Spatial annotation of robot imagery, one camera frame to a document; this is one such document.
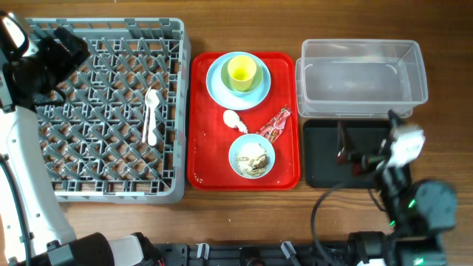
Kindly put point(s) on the light blue food bowl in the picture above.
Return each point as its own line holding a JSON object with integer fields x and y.
{"x": 251, "y": 138}

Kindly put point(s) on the red candy wrapper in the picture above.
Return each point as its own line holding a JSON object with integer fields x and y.
{"x": 274, "y": 128}

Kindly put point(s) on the red plastic tray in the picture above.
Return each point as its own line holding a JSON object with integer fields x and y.
{"x": 209, "y": 139}

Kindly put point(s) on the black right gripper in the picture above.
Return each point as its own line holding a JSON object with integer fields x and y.
{"x": 363, "y": 165}

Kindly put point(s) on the yellow plastic cup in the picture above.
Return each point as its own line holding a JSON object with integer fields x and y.
{"x": 241, "y": 70}

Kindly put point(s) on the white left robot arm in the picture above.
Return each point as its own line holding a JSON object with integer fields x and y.
{"x": 36, "y": 232}

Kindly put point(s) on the pink plastic fork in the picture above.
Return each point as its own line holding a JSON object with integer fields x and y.
{"x": 146, "y": 118}

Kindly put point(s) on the white napkin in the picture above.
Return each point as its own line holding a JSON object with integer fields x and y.
{"x": 232, "y": 120}

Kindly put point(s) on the light blue plate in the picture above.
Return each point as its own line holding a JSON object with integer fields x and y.
{"x": 222, "y": 96}

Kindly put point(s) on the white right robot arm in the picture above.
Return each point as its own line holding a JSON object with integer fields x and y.
{"x": 419, "y": 212}

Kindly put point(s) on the black plastic tray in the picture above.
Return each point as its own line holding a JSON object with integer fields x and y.
{"x": 321, "y": 149}

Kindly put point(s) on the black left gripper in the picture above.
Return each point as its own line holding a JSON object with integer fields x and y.
{"x": 65, "y": 65}

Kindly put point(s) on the rice and meat leftovers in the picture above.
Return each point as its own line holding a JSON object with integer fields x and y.
{"x": 252, "y": 160}

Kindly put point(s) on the grey dishwasher rack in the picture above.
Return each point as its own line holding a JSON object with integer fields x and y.
{"x": 92, "y": 144}

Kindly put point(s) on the white plastic spoon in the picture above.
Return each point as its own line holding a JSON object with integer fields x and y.
{"x": 152, "y": 101}

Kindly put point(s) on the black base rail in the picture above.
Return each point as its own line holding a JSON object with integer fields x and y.
{"x": 233, "y": 255}

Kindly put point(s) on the clear plastic bin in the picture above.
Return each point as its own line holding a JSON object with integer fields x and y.
{"x": 359, "y": 78}

